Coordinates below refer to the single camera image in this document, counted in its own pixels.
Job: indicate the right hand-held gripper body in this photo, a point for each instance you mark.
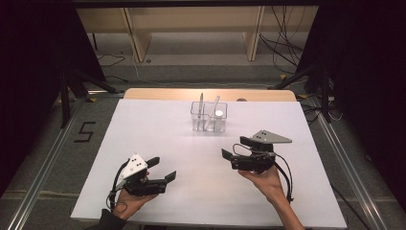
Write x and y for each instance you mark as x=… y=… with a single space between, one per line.
x=252 y=161

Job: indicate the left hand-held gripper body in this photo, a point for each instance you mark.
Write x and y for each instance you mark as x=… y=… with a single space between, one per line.
x=137 y=183

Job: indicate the short white tube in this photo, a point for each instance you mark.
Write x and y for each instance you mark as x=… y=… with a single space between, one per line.
x=219 y=121

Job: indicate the clear plastic desk organizer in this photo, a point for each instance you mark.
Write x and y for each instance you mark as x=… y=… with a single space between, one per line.
x=196 y=123

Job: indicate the white pen with blue tip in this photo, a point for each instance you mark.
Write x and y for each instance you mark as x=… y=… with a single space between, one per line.
x=215 y=103

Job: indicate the person's left hand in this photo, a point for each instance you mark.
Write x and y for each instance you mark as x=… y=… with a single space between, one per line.
x=127 y=204

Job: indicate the person's right hand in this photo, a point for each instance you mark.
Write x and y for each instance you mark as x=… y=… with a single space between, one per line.
x=268 y=183

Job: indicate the white table cover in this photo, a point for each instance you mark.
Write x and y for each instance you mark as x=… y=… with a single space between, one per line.
x=159 y=127

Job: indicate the brown table grommet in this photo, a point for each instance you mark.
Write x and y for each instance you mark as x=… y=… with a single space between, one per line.
x=241 y=99

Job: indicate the wooden table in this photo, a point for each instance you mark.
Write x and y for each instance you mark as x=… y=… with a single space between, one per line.
x=159 y=95

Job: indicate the yellow tape piece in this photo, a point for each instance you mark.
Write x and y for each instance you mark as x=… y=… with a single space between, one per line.
x=283 y=76
x=302 y=96
x=91 y=99

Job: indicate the black metal stand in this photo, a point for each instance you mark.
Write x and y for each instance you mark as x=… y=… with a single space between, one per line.
x=325 y=96
x=65 y=102

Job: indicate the light wooden shelf unit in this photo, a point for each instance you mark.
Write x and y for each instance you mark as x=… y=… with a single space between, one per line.
x=191 y=19

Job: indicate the black curtain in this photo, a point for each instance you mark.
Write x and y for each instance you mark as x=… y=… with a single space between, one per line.
x=367 y=64
x=32 y=64

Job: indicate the aluminium floor rail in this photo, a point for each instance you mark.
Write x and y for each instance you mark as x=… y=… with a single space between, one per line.
x=348 y=172
x=41 y=182

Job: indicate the black overhead frame bar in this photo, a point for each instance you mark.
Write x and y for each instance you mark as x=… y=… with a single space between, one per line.
x=191 y=3

